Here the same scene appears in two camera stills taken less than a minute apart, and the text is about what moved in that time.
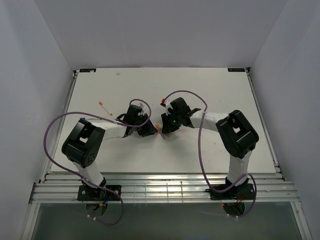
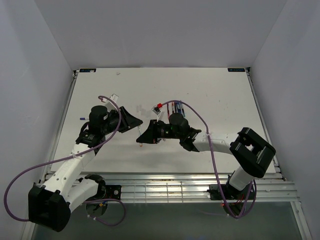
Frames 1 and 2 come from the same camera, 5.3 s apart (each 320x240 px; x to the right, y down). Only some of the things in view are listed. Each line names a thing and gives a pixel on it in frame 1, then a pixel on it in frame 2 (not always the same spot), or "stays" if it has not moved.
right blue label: (236, 70) stays
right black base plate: (242, 191) stays
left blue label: (87, 70) stays
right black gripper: (167, 127) to (149, 136)
